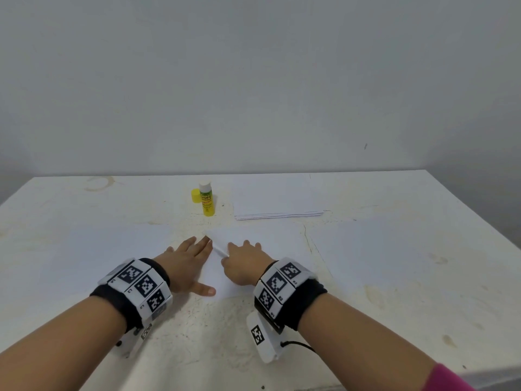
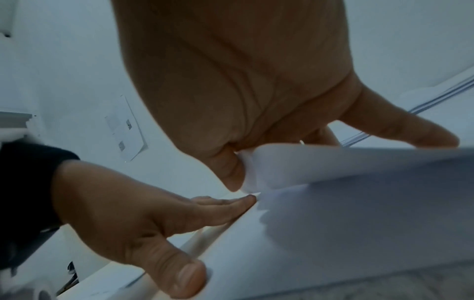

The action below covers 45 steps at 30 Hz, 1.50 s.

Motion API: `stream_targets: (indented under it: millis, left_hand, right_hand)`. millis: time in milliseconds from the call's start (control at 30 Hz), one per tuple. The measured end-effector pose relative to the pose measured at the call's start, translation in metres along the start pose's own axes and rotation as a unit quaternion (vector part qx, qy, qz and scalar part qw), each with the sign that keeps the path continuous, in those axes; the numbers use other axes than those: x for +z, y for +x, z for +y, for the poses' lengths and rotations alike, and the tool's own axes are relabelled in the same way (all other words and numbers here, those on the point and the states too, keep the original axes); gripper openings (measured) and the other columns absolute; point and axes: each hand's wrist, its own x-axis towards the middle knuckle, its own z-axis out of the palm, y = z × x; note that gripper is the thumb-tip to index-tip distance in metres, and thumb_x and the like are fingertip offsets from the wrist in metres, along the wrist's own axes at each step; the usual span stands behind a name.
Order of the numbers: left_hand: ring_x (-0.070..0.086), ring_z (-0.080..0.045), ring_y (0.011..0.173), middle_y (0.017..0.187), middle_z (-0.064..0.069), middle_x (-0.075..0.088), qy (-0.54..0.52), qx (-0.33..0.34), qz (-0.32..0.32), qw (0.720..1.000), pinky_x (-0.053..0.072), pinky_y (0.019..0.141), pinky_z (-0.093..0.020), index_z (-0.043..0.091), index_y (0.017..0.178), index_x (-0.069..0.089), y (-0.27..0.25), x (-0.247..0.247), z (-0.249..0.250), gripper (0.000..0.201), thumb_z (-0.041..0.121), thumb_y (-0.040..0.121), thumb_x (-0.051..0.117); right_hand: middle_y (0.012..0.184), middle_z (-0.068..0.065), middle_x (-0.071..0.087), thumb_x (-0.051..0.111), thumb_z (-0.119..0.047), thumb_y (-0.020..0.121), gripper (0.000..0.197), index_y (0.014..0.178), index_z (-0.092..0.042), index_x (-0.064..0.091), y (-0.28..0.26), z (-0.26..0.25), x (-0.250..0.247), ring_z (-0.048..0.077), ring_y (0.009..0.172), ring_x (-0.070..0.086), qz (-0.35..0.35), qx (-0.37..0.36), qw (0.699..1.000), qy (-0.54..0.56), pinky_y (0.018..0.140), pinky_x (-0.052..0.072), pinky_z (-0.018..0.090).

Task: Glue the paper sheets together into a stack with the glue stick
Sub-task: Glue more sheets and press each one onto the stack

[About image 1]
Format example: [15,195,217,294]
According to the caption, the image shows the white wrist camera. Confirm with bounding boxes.
[246,309,284,365]
[114,317,156,359]

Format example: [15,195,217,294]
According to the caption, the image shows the yellow glue stick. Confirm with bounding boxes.
[199,181,217,217]

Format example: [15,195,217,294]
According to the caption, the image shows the black marker wristband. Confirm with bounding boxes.
[90,257,174,329]
[253,257,329,334]

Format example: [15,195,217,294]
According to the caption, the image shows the stack of white paper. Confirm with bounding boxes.
[313,219,433,278]
[41,228,176,294]

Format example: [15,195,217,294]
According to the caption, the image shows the person's left hand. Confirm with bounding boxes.
[153,235,218,298]

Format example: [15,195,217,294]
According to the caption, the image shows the person's right forearm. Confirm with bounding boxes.
[298,293,444,391]

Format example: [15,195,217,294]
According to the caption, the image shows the person's right hand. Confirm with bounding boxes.
[220,239,276,287]

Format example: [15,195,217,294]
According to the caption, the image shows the pink sleeve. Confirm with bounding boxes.
[423,364,477,391]

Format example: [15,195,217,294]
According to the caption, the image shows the glued white paper sheet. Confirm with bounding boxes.
[232,174,327,220]
[199,228,319,300]

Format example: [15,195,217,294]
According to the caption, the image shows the black cable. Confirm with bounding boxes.
[281,339,317,352]

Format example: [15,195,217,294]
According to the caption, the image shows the person's left forearm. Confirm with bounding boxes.
[0,295,130,391]

